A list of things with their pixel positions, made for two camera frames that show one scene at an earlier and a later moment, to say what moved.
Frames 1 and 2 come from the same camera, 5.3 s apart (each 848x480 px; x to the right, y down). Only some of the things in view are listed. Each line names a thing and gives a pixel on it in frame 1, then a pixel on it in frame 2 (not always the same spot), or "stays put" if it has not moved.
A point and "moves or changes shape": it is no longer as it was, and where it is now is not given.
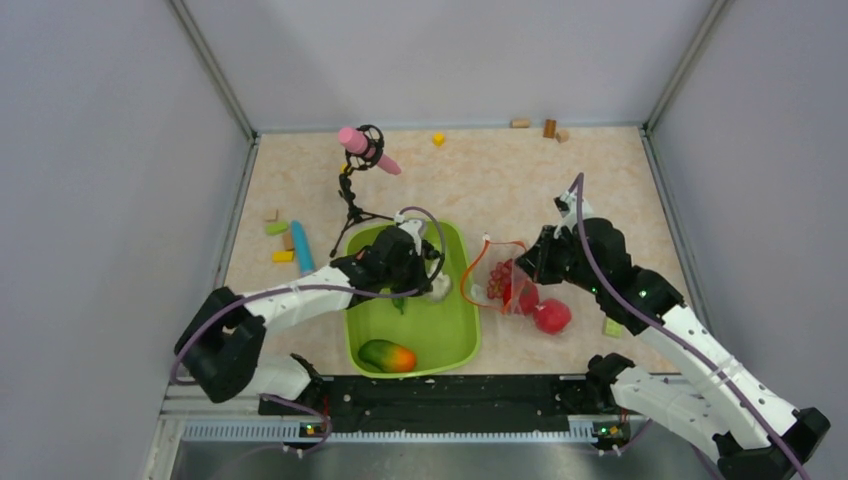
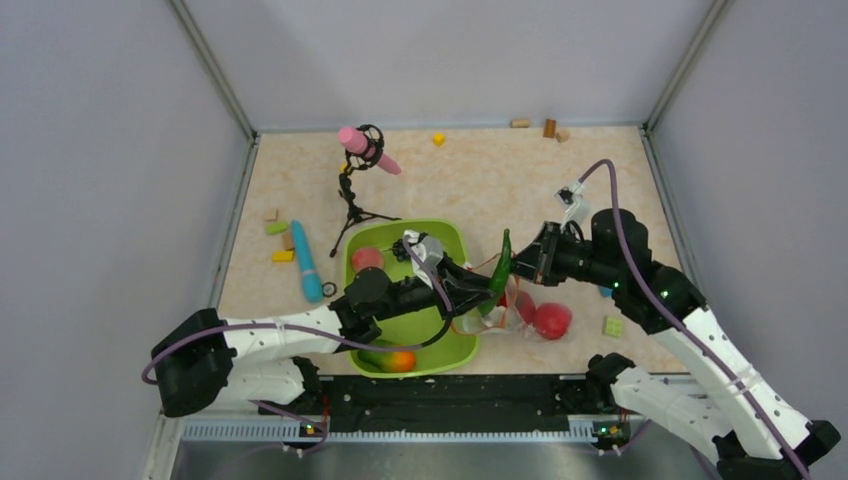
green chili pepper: [399, 303] moves or changes shape
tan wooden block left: [288, 241] stays put
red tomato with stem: [552, 316] stays put
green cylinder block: [276, 228] stays put
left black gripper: [420, 280] → [465, 289]
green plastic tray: [444, 334] stays put
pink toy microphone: [356, 142] stays put
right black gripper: [536, 260] stays put
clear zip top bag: [494, 279] → [499, 317]
